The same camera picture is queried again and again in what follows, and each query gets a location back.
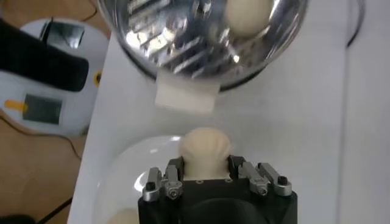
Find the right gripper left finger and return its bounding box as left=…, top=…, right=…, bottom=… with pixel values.
left=141, top=156, right=186, bottom=203

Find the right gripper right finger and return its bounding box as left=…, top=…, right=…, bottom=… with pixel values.
left=227, top=155, right=293, bottom=198

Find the white steamed baozi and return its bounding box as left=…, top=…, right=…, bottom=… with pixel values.
left=224, top=0, right=275, bottom=39
left=105, top=208, right=141, bottom=224
left=178, top=127, right=234, bottom=180

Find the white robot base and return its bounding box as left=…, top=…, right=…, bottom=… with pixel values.
left=0, top=16, right=110, bottom=137

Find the perforated steel steamer basket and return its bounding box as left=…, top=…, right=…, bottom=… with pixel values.
left=97, top=0, right=310, bottom=89

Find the round white plate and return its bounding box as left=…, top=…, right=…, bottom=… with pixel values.
left=91, top=135, right=196, bottom=224

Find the black pot power cable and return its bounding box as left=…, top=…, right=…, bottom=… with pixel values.
left=346, top=0, right=366, bottom=48

